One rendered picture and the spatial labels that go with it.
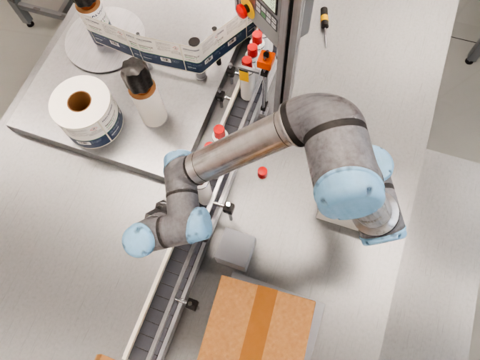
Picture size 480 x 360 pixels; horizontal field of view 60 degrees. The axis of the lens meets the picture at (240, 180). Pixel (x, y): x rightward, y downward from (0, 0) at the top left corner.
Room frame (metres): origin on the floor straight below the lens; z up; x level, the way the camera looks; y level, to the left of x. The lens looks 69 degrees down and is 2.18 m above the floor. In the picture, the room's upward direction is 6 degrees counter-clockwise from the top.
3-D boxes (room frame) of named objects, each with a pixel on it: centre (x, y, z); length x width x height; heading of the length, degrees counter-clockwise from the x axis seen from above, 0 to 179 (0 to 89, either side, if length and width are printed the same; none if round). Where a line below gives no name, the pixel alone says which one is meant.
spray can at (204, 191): (0.45, 0.12, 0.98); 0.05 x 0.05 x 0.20
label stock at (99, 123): (0.77, 0.49, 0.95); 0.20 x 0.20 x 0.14
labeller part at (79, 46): (1.13, 0.46, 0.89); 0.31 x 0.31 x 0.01
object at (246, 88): (0.82, -0.06, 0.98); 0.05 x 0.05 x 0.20
